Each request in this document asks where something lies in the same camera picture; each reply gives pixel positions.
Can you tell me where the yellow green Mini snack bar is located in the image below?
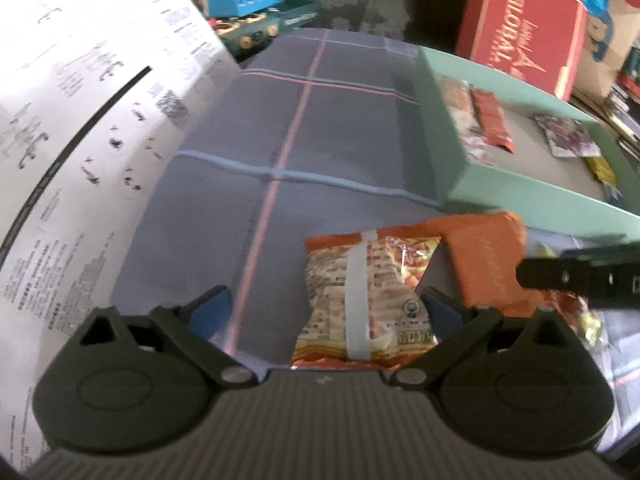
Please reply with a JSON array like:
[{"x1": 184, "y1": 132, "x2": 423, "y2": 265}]
[{"x1": 534, "y1": 242, "x2": 606, "y2": 348}]

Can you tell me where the blue white snack packet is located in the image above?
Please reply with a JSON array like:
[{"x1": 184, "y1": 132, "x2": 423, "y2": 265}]
[{"x1": 602, "y1": 182, "x2": 625, "y2": 209}]

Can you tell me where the plain orange snack packet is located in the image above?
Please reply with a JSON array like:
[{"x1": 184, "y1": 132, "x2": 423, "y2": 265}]
[{"x1": 418, "y1": 210, "x2": 549, "y2": 319}]

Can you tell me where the orange peanut snack bag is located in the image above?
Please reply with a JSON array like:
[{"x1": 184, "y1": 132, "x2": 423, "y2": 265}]
[{"x1": 291, "y1": 229, "x2": 440, "y2": 370}]

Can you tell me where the purple QQ gummy bag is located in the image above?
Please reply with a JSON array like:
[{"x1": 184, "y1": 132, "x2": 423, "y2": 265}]
[{"x1": 532, "y1": 113, "x2": 601, "y2": 158}]

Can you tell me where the orange red translucent packet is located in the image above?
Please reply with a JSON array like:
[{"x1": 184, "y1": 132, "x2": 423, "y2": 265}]
[{"x1": 471, "y1": 88, "x2": 515, "y2": 154}]

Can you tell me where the long orange cracker pack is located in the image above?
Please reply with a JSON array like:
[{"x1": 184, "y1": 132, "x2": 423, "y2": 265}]
[{"x1": 435, "y1": 75, "x2": 495, "y2": 166}]

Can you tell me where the yellow snack bar packet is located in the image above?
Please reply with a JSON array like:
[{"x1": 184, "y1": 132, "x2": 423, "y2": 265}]
[{"x1": 585, "y1": 156, "x2": 617, "y2": 188}]

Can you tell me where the mint green cardboard box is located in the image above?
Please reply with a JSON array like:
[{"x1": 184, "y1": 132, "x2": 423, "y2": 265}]
[{"x1": 414, "y1": 48, "x2": 640, "y2": 240}]

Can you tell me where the blue plaid tablecloth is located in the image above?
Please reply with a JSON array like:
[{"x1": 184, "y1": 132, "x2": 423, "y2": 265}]
[{"x1": 109, "y1": 28, "x2": 640, "y2": 453}]

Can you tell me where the brown cardboard box bear print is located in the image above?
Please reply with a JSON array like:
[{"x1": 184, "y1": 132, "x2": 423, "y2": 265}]
[{"x1": 573, "y1": 0, "x2": 639, "y2": 104}]

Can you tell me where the red Global gift box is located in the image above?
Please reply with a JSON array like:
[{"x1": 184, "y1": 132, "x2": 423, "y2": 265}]
[{"x1": 456, "y1": 0, "x2": 587, "y2": 101}]

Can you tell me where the white printed instruction sheet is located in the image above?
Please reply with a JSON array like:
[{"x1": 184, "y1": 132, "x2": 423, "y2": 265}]
[{"x1": 1, "y1": 0, "x2": 239, "y2": 470}]

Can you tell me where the toy home kitchen set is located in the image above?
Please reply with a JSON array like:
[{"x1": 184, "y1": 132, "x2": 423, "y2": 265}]
[{"x1": 192, "y1": 0, "x2": 320, "y2": 62}]

